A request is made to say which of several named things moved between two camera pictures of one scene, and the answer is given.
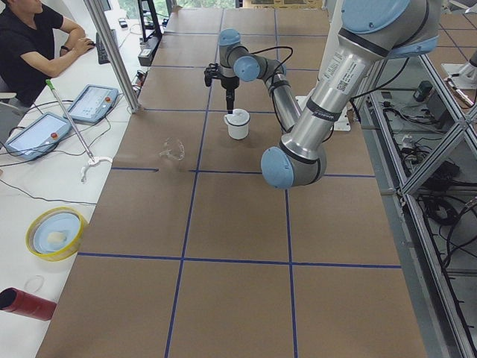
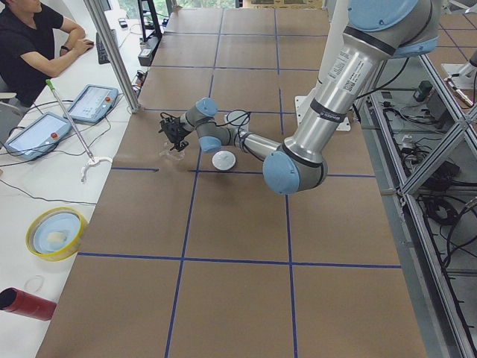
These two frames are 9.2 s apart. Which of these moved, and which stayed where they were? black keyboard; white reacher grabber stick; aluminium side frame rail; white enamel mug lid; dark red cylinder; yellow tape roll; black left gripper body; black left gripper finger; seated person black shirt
Moved: black left gripper finger; white enamel mug lid; black left gripper body
Stayed: seated person black shirt; yellow tape roll; aluminium side frame rail; dark red cylinder; white reacher grabber stick; black keyboard
